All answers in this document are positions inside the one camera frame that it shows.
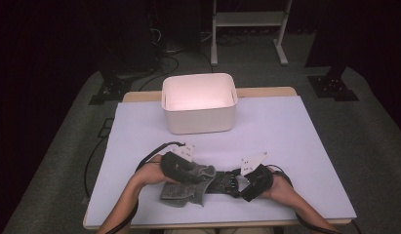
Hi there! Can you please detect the grey fluffy cloth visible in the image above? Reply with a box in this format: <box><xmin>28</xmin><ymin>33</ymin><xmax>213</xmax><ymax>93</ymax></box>
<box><xmin>159</xmin><ymin>161</ymin><xmax>219</xmax><ymax>209</ymax></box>

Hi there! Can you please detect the white plastic bin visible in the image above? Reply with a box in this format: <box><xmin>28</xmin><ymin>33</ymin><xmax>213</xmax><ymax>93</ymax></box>
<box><xmin>160</xmin><ymin>72</ymin><xmax>239</xmax><ymax>136</ymax></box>

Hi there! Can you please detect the black cable on floor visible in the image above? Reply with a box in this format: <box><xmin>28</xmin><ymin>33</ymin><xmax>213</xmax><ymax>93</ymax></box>
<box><xmin>83</xmin><ymin>118</ymin><xmax>115</xmax><ymax>199</ymax></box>

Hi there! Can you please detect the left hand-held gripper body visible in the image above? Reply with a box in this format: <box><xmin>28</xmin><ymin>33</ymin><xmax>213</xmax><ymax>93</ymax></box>
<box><xmin>160</xmin><ymin>142</ymin><xmax>198</xmax><ymax>184</ymax></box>

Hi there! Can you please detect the white metal stand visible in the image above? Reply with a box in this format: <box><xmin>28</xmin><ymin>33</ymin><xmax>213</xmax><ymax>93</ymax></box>
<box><xmin>210</xmin><ymin>0</ymin><xmax>294</xmax><ymax>67</ymax></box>

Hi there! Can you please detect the person's left hand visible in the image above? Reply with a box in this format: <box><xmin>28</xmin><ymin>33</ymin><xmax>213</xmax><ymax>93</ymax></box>
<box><xmin>135</xmin><ymin>153</ymin><xmax>182</xmax><ymax>187</ymax></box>

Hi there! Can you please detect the blue toy car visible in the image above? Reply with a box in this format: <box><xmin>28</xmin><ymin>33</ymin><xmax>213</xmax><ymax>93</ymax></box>
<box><xmin>206</xmin><ymin>171</ymin><xmax>242</xmax><ymax>196</ymax></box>

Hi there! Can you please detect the bundle of black floor cables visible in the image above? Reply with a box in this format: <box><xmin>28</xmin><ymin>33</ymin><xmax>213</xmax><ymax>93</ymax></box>
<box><xmin>138</xmin><ymin>53</ymin><xmax>180</xmax><ymax>93</ymax></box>

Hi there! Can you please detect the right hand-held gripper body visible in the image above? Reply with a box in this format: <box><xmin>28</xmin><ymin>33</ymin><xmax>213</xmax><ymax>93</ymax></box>
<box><xmin>239</xmin><ymin>150</ymin><xmax>275</xmax><ymax>203</ymax></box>

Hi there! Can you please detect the wooden table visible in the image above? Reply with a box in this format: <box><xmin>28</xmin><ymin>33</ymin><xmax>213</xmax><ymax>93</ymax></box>
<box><xmin>82</xmin><ymin>86</ymin><xmax>357</xmax><ymax>230</ymax></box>

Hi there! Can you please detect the person's right hand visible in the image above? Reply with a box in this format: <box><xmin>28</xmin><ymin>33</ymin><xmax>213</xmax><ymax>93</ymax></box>
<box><xmin>260</xmin><ymin>166</ymin><xmax>296</xmax><ymax>201</ymax></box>

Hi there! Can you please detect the right hand-held gripper cable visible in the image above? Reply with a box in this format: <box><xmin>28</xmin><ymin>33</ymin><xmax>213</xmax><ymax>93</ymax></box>
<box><xmin>269</xmin><ymin>164</ymin><xmax>363</xmax><ymax>234</ymax></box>

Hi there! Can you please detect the black stand base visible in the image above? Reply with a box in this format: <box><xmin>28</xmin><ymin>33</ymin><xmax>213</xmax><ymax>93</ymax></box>
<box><xmin>307</xmin><ymin>65</ymin><xmax>360</xmax><ymax>102</ymax></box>
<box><xmin>88</xmin><ymin>71</ymin><xmax>134</xmax><ymax>106</ymax></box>

